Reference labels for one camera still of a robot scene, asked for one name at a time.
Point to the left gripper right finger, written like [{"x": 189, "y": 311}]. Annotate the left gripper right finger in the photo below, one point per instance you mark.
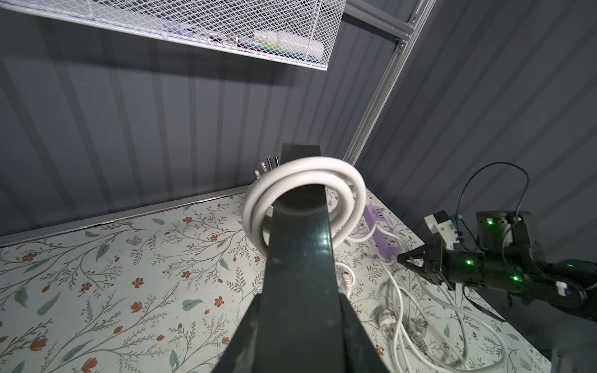
[{"x": 360, "y": 353}]

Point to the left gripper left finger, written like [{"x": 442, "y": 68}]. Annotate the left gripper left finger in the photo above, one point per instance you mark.
[{"x": 239, "y": 356}]

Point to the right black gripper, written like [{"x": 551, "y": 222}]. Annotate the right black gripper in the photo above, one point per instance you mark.
[{"x": 432, "y": 268}]

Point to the purple power strip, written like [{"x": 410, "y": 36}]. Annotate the purple power strip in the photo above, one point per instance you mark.
[{"x": 388, "y": 243}]

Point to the black power strip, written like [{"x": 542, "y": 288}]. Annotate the black power strip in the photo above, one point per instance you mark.
[{"x": 299, "y": 319}]

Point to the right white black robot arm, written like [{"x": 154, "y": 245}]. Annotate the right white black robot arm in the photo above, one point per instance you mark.
[{"x": 509, "y": 260}]

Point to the floral table mat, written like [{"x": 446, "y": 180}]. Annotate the floral table mat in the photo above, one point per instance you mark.
[{"x": 165, "y": 293}]

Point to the bundle of pens and pencils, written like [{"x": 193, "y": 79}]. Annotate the bundle of pens and pencils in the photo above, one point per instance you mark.
[{"x": 266, "y": 166}]

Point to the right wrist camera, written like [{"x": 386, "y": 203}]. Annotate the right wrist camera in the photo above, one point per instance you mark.
[{"x": 440, "y": 224}]

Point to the white wire mesh basket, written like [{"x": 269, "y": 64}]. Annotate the white wire mesh basket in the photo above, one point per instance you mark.
[{"x": 300, "y": 33}]

